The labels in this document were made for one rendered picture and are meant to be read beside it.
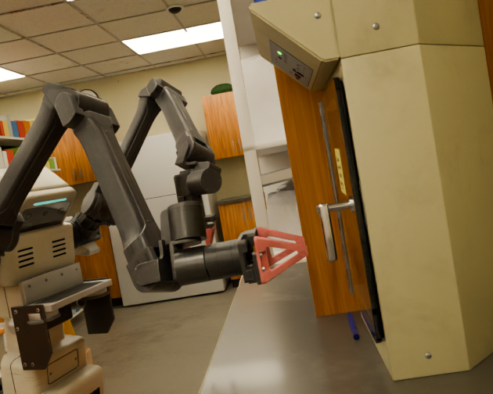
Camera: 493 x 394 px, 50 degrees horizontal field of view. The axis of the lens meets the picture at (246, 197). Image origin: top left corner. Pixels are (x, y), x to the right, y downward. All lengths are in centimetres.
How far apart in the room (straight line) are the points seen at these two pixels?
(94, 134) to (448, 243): 63
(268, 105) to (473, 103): 137
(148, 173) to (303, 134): 475
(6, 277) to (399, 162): 100
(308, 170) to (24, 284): 76
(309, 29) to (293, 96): 37
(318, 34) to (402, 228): 30
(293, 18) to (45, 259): 100
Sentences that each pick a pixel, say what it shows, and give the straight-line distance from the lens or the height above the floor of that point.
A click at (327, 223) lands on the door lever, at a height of 118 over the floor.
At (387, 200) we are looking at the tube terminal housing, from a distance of 78.
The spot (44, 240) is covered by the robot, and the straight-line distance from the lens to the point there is 152.
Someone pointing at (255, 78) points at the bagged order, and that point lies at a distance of 222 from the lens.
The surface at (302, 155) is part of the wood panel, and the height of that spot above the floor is 129.
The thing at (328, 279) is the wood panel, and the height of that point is 102.
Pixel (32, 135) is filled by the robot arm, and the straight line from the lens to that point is 118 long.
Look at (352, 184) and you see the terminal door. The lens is 78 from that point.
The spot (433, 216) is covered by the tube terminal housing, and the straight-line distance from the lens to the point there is 80.
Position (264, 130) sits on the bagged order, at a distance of 220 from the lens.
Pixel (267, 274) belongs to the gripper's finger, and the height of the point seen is 113.
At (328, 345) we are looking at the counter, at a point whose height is 94.
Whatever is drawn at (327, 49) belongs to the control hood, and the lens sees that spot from 79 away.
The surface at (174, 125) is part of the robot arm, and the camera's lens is 140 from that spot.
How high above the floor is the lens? 128
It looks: 3 degrees down
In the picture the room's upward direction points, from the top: 10 degrees counter-clockwise
